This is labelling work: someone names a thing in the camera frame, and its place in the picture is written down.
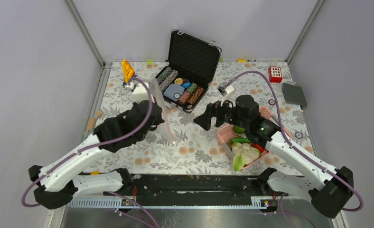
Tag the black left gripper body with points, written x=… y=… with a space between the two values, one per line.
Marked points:
x=142 y=135

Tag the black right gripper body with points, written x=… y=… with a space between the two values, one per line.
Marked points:
x=229 y=116

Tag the clear pink zip top bag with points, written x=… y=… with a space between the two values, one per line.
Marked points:
x=163 y=128

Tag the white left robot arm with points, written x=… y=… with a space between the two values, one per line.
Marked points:
x=57 y=184

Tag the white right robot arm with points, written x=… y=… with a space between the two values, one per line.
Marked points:
x=326 y=187

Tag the pink plastic basket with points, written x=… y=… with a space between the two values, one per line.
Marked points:
x=259 y=133

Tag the green toy pepper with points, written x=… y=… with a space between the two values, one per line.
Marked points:
x=240 y=140

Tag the yellow toy ladder cart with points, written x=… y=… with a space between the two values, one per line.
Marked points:
x=128 y=72

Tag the green toy leaf vegetable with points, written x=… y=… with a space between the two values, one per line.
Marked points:
x=238 y=162

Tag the red toy block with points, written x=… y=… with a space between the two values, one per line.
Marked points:
x=275 y=74

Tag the grey building baseplate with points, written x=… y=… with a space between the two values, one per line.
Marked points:
x=293 y=95

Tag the black poker chip case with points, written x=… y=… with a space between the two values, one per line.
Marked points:
x=191 y=68

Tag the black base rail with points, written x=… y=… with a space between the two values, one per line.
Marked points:
x=196 y=190

